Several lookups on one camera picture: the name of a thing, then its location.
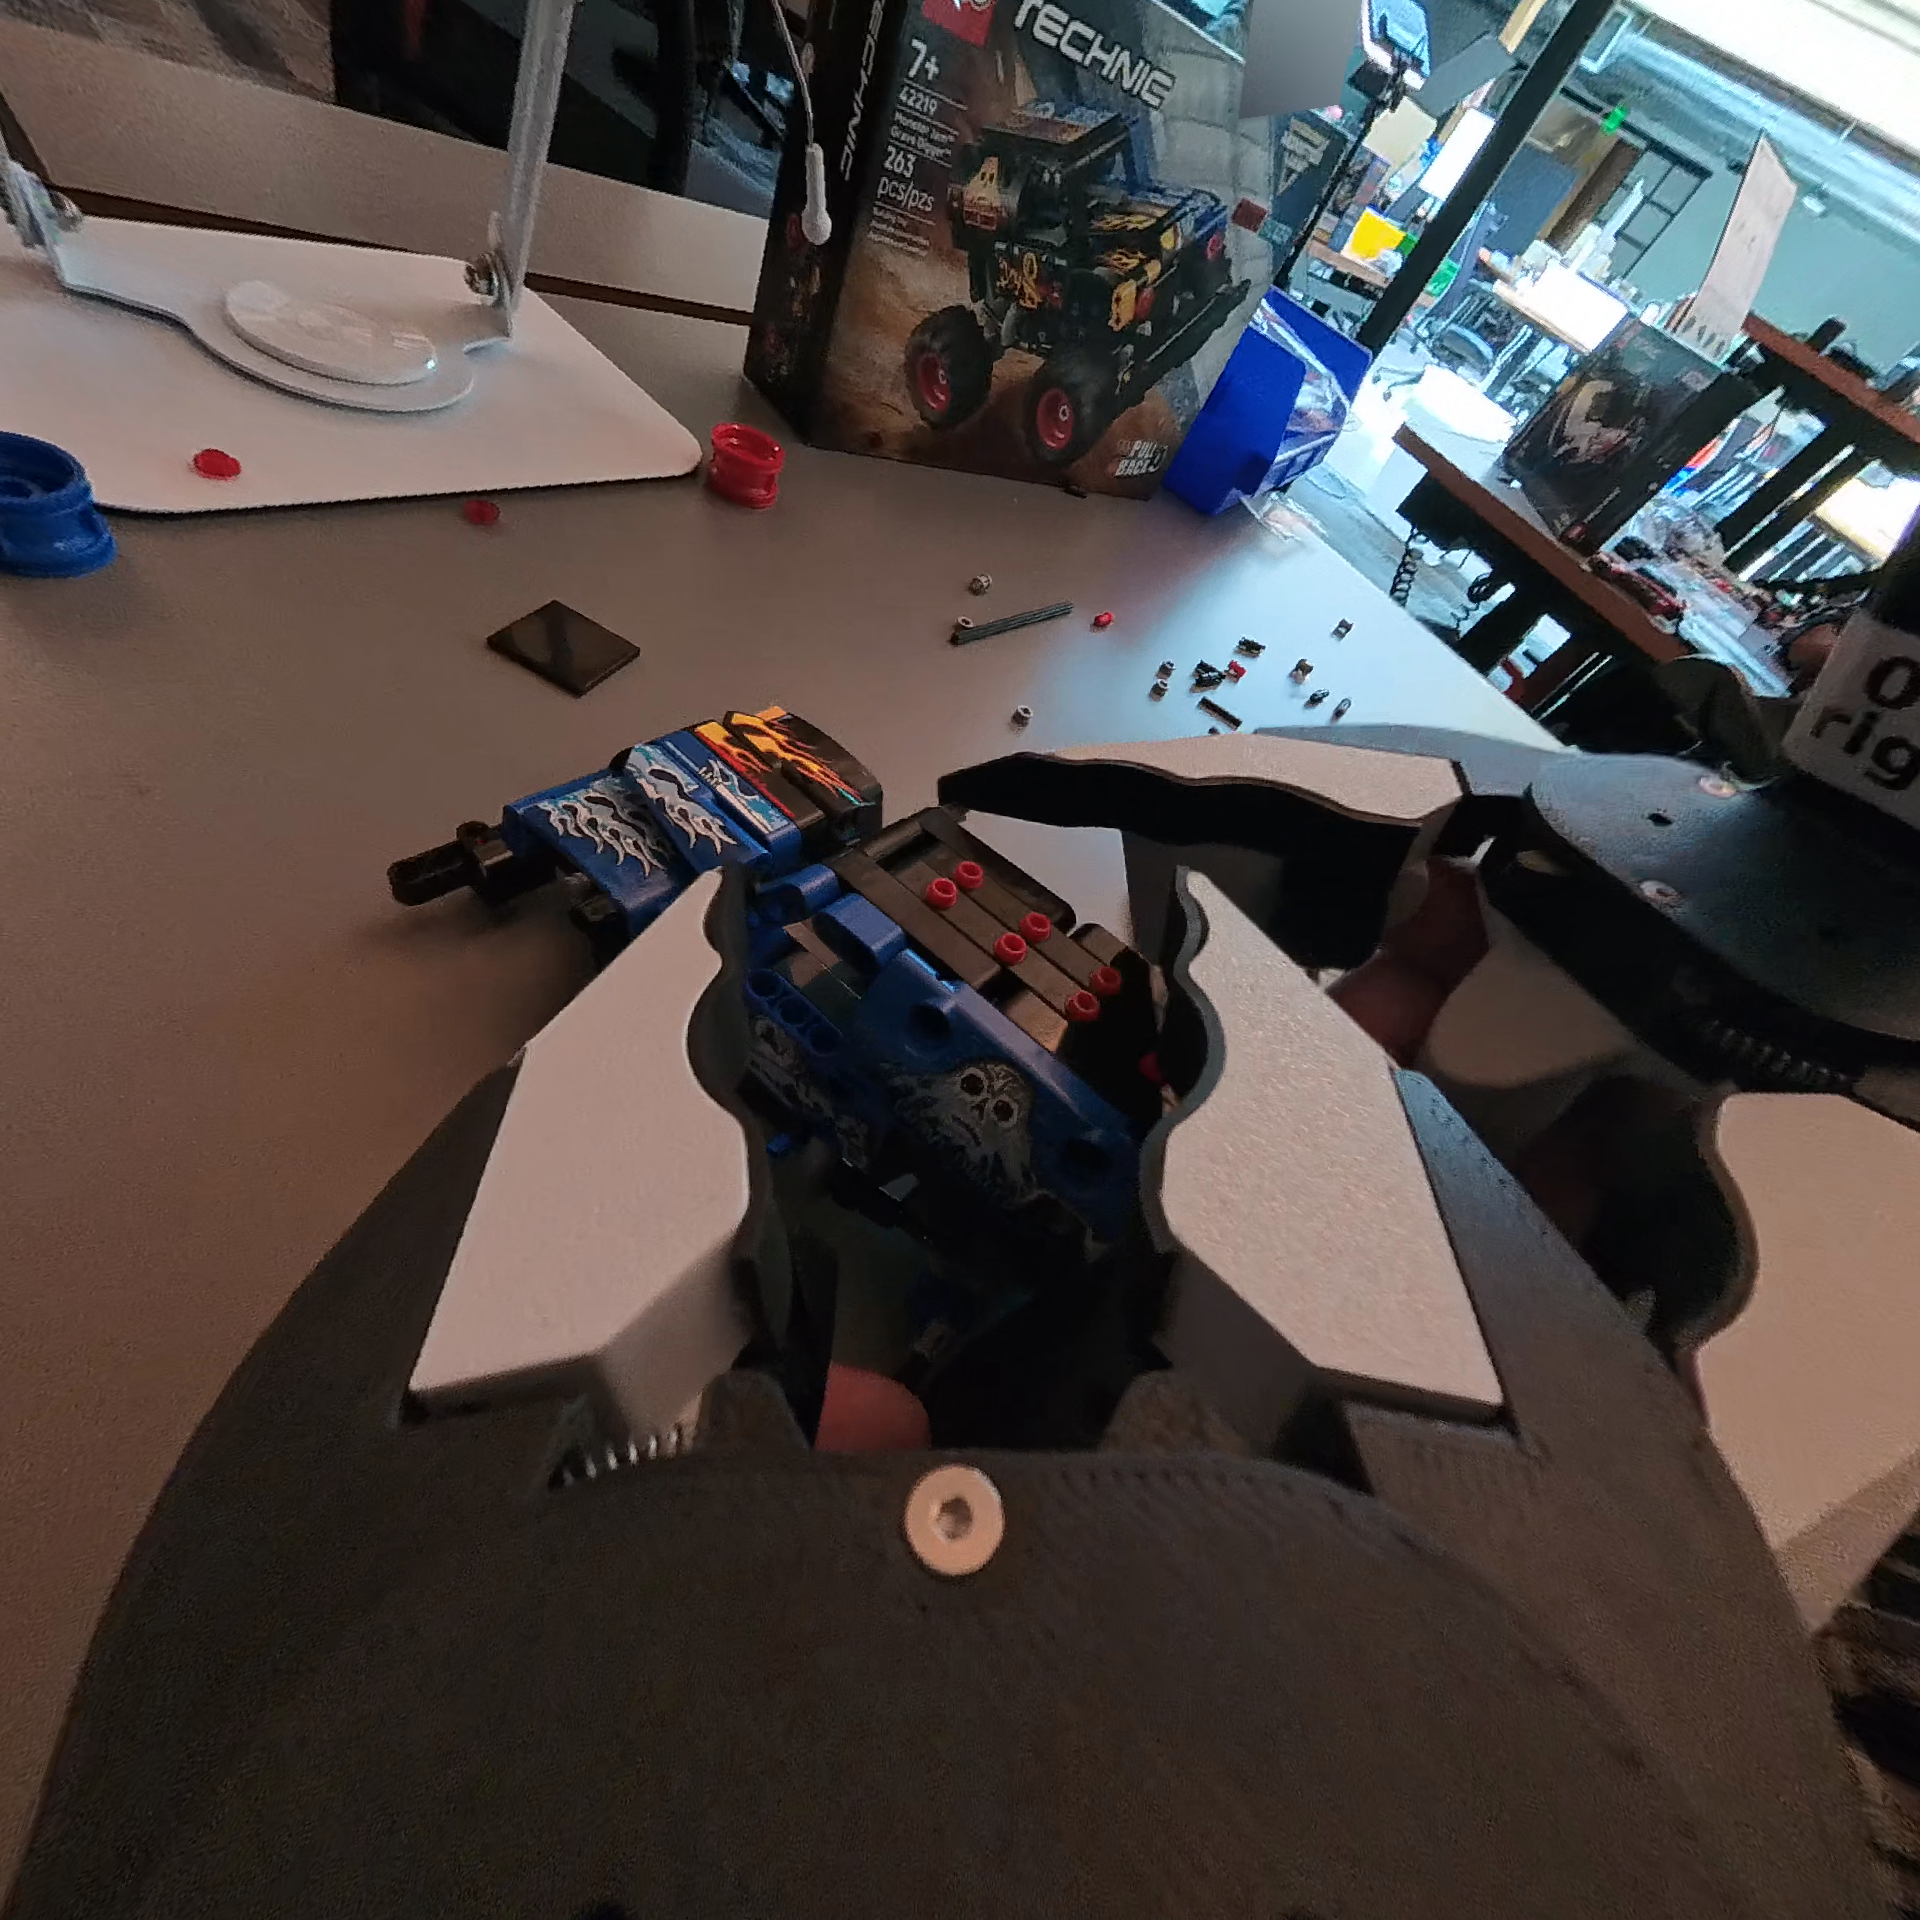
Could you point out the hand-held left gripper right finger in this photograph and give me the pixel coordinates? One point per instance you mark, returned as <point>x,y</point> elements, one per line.
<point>1305,1200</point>

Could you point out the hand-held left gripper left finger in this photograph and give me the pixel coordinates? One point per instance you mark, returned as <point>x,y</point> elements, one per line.
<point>599,1200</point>

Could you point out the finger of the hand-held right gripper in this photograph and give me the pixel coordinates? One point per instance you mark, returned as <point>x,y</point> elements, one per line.
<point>1830,1276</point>
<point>1277,764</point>

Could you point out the long dark axle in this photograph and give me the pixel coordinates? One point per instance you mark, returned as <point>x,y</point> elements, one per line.
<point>1013,620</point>

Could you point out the black blue brick truck model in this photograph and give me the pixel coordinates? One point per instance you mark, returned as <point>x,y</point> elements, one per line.
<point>930,1037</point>

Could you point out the person's right hand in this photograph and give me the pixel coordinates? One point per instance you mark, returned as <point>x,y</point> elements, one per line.
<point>1394,974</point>

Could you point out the wooden background table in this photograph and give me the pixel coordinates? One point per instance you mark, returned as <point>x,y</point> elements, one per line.
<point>1529,556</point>

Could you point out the blue storage bin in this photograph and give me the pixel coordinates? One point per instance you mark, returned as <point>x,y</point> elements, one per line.
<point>1245,422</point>

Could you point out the dark creature set box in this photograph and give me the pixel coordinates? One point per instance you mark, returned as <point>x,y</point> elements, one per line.
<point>1628,429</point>

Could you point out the black square plate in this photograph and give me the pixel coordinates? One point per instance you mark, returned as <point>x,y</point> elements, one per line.
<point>562,646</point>

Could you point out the monster truck set box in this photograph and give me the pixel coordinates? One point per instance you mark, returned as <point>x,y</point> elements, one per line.
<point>901,301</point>

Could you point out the red wheel hub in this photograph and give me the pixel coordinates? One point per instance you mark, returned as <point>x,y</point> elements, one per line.
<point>746,463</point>

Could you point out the white book stand base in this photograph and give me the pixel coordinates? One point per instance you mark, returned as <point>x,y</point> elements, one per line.
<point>524,422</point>

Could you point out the blue wheel hub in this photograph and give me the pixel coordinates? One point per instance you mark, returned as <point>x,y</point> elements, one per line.
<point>45,503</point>

